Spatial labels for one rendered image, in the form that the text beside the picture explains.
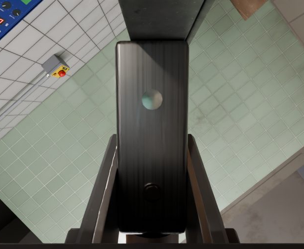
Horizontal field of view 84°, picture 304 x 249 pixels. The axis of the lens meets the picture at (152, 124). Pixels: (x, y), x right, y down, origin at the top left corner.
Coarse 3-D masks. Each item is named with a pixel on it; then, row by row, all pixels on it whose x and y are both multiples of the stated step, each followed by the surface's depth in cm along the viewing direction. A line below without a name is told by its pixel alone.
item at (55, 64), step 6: (48, 60) 94; (54, 60) 94; (60, 60) 96; (42, 66) 94; (48, 66) 94; (54, 66) 95; (60, 66) 95; (66, 66) 100; (48, 72) 95; (54, 72) 96
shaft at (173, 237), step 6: (126, 234) 9; (132, 234) 8; (150, 234) 8; (156, 234) 8; (174, 234) 9; (126, 240) 9; (132, 240) 9; (138, 240) 8; (144, 240) 8; (150, 240) 8; (156, 240) 8; (162, 240) 8; (168, 240) 8; (174, 240) 9
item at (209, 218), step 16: (192, 144) 9; (192, 160) 8; (192, 176) 8; (192, 192) 7; (208, 192) 7; (192, 208) 7; (208, 208) 6; (192, 224) 7; (208, 224) 6; (192, 240) 7; (208, 240) 5; (224, 240) 5
